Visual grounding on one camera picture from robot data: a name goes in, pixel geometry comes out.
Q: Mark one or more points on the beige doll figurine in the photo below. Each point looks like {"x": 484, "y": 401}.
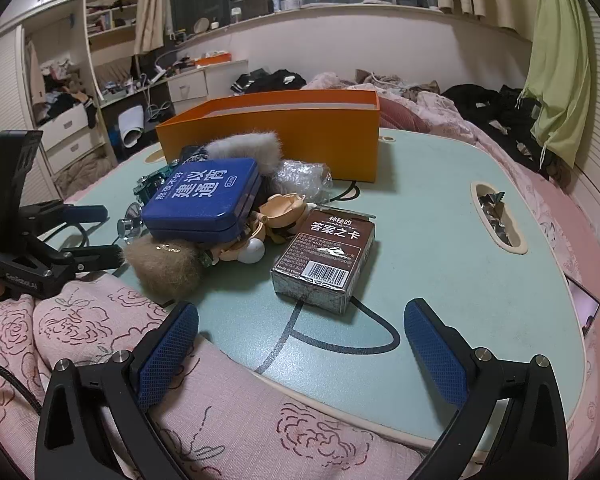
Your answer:
{"x": 280, "y": 207}

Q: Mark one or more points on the mint green desktop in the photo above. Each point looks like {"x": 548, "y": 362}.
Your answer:
{"x": 455, "y": 285}

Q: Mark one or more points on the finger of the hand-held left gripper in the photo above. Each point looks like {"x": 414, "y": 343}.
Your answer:
{"x": 87, "y": 214}
{"x": 100, "y": 256}

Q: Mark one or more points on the pink floral quilt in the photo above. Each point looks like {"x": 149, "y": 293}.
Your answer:
{"x": 105, "y": 320}

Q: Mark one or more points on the smartphone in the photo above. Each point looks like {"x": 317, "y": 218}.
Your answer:
{"x": 582, "y": 305}

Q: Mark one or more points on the black clothes with white tags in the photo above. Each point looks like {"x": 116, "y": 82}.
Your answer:
{"x": 480, "y": 100}

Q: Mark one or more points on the messy clothes pile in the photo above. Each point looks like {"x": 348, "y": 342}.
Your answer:
{"x": 60, "y": 90}

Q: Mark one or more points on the white desk with drawer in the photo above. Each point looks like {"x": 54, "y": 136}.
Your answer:
{"x": 190, "y": 82}

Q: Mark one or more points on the black striped clothes pile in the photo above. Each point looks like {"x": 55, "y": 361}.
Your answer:
{"x": 275, "y": 80}

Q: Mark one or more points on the light green hanging cloth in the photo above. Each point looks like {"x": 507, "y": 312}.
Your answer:
{"x": 560, "y": 60}

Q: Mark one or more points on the grey fur ball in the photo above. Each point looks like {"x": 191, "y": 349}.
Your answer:
{"x": 250, "y": 147}

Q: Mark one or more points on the brown fur ball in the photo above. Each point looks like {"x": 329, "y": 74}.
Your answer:
{"x": 165, "y": 265}

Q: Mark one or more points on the pink bed sheet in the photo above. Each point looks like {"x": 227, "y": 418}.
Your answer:
{"x": 570, "y": 220}

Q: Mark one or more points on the crumpled foil wrapper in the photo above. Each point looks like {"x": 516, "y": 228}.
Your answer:
{"x": 495, "y": 215}

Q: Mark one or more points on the white drawer cabinet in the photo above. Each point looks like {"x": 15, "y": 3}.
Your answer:
{"x": 70, "y": 145}

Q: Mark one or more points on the bubble wrap bundle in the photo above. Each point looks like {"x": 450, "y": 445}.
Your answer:
{"x": 300, "y": 177}

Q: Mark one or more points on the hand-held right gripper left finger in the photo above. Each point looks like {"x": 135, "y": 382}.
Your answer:
{"x": 167, "y": 355}

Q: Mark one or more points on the orange tray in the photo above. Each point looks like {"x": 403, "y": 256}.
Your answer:
{"x": 212, "y": 60}

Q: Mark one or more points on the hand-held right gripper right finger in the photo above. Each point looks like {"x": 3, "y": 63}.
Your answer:
{"x": 435, "y": 355}

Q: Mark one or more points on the round plate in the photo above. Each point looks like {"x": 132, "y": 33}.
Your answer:
{"x": 202, "y": 25}

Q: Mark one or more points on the white rolled mat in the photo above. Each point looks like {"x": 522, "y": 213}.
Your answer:
{"x": 130, "y": 127}

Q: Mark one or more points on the orange cardboard box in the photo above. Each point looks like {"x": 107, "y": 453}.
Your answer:
{"x": 330, "y": 145}

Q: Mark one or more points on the brown card box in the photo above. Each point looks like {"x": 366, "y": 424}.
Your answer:
{"x": 325, "y": 255}

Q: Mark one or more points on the beige knit garment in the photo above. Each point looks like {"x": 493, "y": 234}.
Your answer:
{"x": 395, "y": 82}

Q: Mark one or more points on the white shelf unit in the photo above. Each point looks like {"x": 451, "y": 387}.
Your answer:
{"x": 110, "y": 25}

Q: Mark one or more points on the blue tin box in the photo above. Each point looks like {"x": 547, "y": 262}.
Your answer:
{"x": 200, "y": 200}

